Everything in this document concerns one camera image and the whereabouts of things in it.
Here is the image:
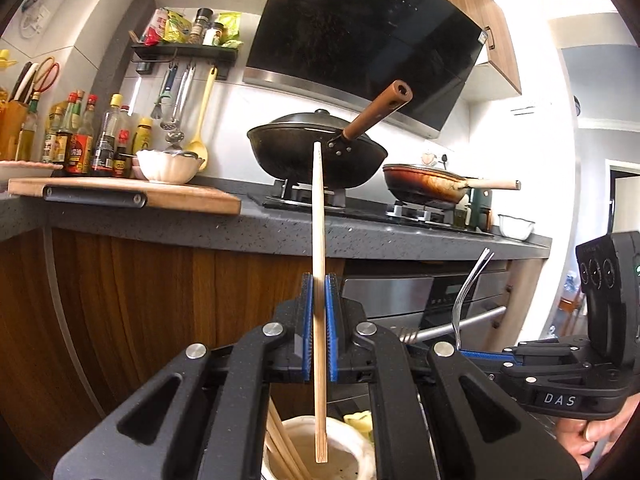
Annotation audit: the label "built-in steel oven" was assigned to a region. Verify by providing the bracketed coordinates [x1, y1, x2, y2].
[341, 260, 515, 346]

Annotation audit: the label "wooden wall cabinets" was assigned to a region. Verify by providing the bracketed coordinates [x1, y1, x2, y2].
[390, 0, 523, 97]

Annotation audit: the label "dark green jar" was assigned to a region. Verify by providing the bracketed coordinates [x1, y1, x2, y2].
[467, 189, 493, 231]

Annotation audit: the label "wooden base cabinet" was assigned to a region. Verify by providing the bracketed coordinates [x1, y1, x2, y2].
[0, 227, 346, 461]

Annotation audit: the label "wooden knife block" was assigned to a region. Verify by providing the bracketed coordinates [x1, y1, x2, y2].
[0, 100, 31, 161]

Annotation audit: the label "silver fork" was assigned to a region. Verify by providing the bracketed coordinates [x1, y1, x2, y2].
[451, 248, 496, 352]

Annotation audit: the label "green yellow seasoning packet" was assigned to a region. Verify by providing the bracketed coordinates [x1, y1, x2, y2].
[216, 11, 244, 49]

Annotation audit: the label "black-handled knife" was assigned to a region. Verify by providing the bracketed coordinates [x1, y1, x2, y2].
[10, 62, 33, 104]
[22, 62, 41, 103]

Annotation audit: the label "white enamel dish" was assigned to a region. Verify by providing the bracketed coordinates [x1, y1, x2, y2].
[497, 214, 536, 241]

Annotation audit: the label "wooden cutting board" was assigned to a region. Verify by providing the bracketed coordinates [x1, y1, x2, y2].
[7, 176, 242, 216]

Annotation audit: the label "white ceramic utensil holder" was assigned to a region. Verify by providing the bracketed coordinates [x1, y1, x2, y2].
[260, 412, 376, 480]

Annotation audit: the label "red yellow seasoning packet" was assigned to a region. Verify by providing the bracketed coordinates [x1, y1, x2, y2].
[140, 7, 194, 46]

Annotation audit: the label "frying pan with wooden handle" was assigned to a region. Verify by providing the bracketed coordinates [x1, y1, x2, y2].
[382, 162, 522, 206]

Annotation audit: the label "person's right hand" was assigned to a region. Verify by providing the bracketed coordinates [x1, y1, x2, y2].
[554, 400, 633, 468]

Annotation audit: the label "black wok lid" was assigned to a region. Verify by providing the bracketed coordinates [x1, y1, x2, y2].
[260, 109, 362, 134]

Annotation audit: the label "white scalloped bowl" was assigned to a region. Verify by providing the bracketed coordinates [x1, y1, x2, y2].
[136, 149, 207, 184]

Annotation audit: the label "yellow plastic utensil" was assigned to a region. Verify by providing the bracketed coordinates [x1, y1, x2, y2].
[342, 410, 376, 445]

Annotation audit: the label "yellow plastic cooking spoon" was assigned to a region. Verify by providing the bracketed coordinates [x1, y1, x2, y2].
[184, 66, 219, 171]

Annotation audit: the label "hanging metal ladle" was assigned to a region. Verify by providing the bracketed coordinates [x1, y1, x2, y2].
[166, 67, 200, 157]

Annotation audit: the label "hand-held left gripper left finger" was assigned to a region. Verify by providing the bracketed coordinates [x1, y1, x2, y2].
[52, 272, 315, 480]

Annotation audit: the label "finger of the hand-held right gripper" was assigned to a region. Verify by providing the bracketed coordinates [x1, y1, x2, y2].
[459, 347, 518, 362]
[467, 359, 521, 380]

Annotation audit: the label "black-capped pepper grinder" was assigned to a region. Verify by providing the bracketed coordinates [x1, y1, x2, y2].
[192, 8, 214, 46]

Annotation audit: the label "white plate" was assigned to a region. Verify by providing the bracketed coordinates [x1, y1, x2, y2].
[0, 160, 64, 181]

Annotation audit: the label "black gas hob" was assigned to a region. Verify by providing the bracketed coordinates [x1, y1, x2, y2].
[247, 177, 496, 239]

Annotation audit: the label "black wok with wooden handle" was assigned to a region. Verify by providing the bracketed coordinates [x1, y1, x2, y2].
[246, 79, 413, 192]

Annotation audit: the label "row of sauce bottles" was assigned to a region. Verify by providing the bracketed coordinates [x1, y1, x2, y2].
[15, 90, 154, 179]

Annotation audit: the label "wooden chopstick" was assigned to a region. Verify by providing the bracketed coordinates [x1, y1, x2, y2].
[262, 437, 281, 480]
[264, 422, 301, 480]
[267, 399, 313, 480]
[312, 142, 330, 465]

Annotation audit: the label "hanging metal skimmer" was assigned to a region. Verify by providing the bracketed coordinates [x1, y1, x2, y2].
[161, 65, 193, 144]

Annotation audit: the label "black spice rack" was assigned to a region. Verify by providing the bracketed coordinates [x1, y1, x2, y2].
[131, 42, 242, 80]

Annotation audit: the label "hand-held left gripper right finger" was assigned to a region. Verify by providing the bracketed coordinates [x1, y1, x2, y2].
[325, 273, 583, 480]

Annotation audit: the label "black range hood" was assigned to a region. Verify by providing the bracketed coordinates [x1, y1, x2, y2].
[242, 0, 488, 141]

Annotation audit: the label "red-handled scissors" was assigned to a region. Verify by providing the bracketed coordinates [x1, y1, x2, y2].
[32, 57, 61, 95]

